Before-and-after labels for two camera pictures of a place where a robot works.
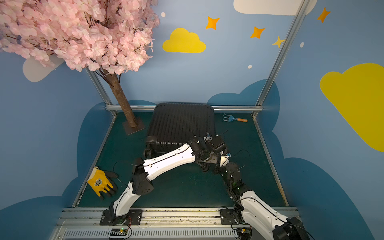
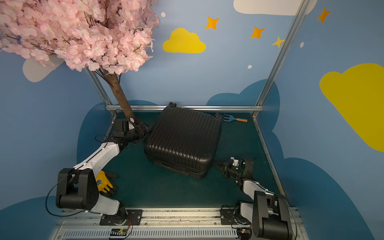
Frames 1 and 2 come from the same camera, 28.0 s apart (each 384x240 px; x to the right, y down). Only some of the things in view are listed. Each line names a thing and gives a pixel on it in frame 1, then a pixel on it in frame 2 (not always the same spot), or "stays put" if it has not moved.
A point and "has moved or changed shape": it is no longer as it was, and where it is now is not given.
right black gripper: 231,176 to 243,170
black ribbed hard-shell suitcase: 172,125 has moved or changed shape
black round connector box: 244,233 stays put
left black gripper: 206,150 to 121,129
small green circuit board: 119,232 stays put
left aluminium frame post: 102,91 stays put
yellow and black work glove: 104,183 stays put
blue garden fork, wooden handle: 231,118 stays put
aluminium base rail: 194,224 stays put
